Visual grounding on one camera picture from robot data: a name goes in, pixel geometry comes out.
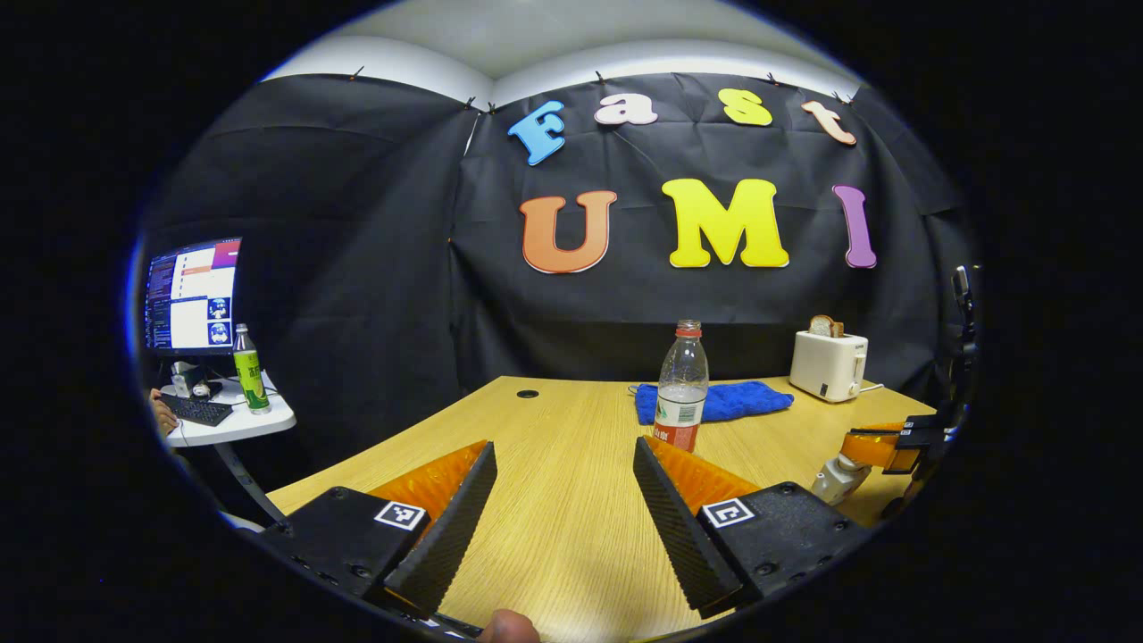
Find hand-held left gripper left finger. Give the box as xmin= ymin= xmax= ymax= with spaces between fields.
xmin=259 ymin=439 xmax=498 ymax=622

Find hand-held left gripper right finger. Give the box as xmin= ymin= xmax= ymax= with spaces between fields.
xmin=632 ymin=435 xmax=872 ymax=619

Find clear plastic water bottle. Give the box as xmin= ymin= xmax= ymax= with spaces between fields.
xmin=654 ymin=320 xmax=710 ymax=453

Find green drink bottle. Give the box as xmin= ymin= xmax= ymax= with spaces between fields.
xmin=233 ymin=323 xmax=271 ymax=415

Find white toaster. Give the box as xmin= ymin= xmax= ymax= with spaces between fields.
xmin=789 ymin=330 xmax=869 ymax=403

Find blue towel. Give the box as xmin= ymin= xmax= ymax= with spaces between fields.
xmin=634 ymin=381 xmax=795 ymax=426

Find white side table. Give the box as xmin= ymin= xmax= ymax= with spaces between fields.
xmin=161 ymin=371 xmax=297 ymax=528

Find black backdrop cloth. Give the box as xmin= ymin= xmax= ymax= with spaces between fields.
xmin=138 ymin=71 xmax=979 ymax=501

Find black keyboard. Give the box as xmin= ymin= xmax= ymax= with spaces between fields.
xmin=159 ymin=393 xmax=233 ymax=427

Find computer monitor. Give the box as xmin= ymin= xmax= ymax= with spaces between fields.
xmin=143 ymin=237 xmax=244 ymax=360

